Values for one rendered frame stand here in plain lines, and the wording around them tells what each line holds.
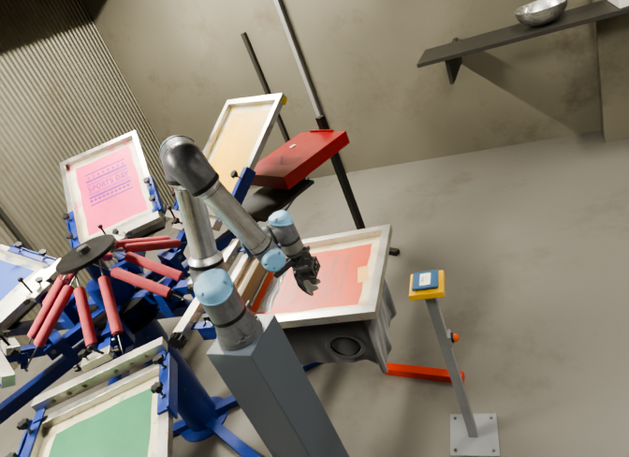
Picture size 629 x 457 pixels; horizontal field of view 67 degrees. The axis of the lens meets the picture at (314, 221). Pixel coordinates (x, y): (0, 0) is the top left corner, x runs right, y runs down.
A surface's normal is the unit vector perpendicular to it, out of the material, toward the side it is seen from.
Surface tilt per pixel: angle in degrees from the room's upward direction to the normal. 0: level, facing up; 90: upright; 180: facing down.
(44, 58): 90
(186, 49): 90
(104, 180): 32
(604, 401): 0
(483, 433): 0
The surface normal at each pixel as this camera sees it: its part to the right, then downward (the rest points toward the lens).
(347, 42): -0.35, 0.56
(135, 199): -0.16, -0.49
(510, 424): -0.35, -0.82
